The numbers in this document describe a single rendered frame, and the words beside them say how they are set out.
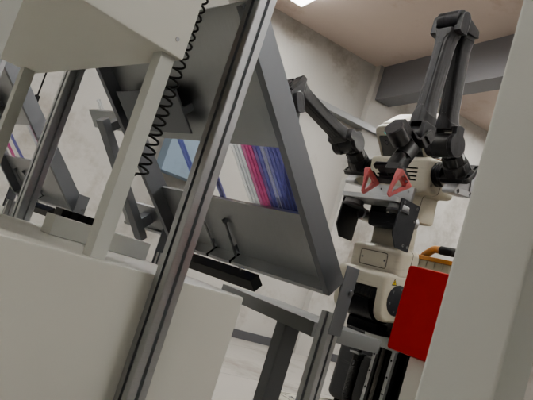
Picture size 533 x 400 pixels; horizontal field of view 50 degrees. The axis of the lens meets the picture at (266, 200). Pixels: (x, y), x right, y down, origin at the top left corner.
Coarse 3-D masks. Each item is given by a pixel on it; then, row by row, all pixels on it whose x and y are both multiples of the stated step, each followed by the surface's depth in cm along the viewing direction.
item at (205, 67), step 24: (216, 24) 124; (216, 48) 129; (120, 72) 164; (144, 72) 155; (192, 72) 139; (216, 72) 133; (120, 96) 163; (192, 96) 145; (168, 120) 151; (192, 120) 150; (240, 120) 136; (264, 120) 129; (264, 144) 134
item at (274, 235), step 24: (168, 192) 181; (216, 216) 167; (240, 216) 158; (264, 216) 149; (288, 216) 142; (216, 240) 175; (240, 240) 164; (264, 240) 155; (288, 240) 147; (288, 264) 153; (312, 264) 145
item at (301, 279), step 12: (204, 252) 176; (216, 252) 174; (228, 252) 171; (240, 264) 163; (252, 264) 161; (264, 264) 159; (276, 276) 153; (288, 276) 151; (300, 276) 149; (312, 276) 147; (312, 288) 143
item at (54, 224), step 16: (48, 224) 126; (64, 224) 127; (80, 224) 129; (80, 240) 130; (112, 240) 135; (128, 240) 138; (160, 240) 192; (144, 256) 142; (352, 272) 138; (352, 288) 139; (336, 304) 135; (336, 320) 136; (336, 336) 137
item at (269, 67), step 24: (264, 48) 115; (264, 72) 116; (264, 96) 119; (288, 96) 122; (288, 120) 122; (288, 144) 123; (288, 168) 126; (312, 168) 130; (312, 192) 131; (312, 216) 132; (312, 240) 133; (336, 264) 140; (336, 288) 141
